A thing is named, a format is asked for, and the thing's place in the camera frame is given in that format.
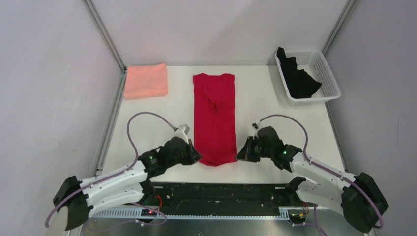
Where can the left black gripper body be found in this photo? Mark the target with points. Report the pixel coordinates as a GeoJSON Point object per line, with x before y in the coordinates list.
{"type": "Point", "coordinates": [186, 157]}

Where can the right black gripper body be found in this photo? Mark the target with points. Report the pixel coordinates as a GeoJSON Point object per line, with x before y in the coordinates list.
{"type": "Point", "coordinates": [254, 150]}

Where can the red t shirt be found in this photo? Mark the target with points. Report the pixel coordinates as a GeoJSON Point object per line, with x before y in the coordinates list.
{"type": "Point", "coordinates": [214, 118]}

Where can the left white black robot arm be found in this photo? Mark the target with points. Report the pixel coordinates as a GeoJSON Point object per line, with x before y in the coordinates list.
{"type": "Point", "coordinates": [129, 184]}

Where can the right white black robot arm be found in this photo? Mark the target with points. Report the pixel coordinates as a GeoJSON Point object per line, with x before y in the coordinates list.
{"type": "Point", "coordinates": [357, 198]}

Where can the left controller board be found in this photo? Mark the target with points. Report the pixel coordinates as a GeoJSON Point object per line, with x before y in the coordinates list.
{"type": "Point", "coordinates": [149, 213]}

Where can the controller board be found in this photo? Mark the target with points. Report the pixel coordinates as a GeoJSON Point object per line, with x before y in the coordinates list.
{"type": "Point", "coordinates": [297, 219]}
{"type": "Point", "coordinates": [149, 213]}

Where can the black t shirt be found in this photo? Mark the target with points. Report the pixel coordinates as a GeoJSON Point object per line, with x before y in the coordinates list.
{"type": "Point", "coordinates": [299, 83]}

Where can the folded pink t shirt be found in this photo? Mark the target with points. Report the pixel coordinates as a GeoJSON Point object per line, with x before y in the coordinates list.
{"type": "Point", "coordinates": [146, 81]}

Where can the right controller board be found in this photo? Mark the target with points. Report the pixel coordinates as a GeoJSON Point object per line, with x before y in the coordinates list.
{"type": "Point", "coordinates": [297, 219]}

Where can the white plastic basket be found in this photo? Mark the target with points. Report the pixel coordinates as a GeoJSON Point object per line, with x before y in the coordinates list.
{"type": "Point", "coordinates": [315, 65]}

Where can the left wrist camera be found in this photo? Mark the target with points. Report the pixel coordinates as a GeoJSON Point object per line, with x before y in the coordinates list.
{"type": "Point", "coordinates": [181, 132]}

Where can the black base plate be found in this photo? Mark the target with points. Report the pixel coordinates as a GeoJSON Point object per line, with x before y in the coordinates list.
{"type": "Point", "coordinates": [221, 199]}

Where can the left aluminium frame post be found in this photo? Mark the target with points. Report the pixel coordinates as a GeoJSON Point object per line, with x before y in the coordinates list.
{"type": "Point", "coordinates": [102, 30]}

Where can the aluminium frame post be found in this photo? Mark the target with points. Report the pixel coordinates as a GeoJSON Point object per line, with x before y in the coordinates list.
{"type": "Point", "coordinates": [340, 22]}
{"type": "Point", "coordinates": [102, 30]}

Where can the right aluminium frame post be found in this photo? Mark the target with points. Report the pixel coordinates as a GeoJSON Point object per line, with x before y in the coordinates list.
{"type": "Point", "coordinates": [340, 22]}

